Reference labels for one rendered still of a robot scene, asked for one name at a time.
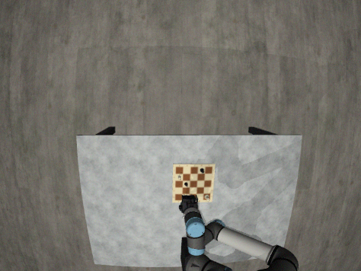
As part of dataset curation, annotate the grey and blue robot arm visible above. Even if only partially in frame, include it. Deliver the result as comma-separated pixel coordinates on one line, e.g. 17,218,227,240
183,208,299,271

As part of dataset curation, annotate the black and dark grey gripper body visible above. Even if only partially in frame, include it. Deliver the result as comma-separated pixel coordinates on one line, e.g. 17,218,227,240
181,195,198,213

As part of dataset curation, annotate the brown and cream chessboard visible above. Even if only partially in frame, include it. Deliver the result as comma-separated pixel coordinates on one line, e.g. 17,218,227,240
172,164,216,202

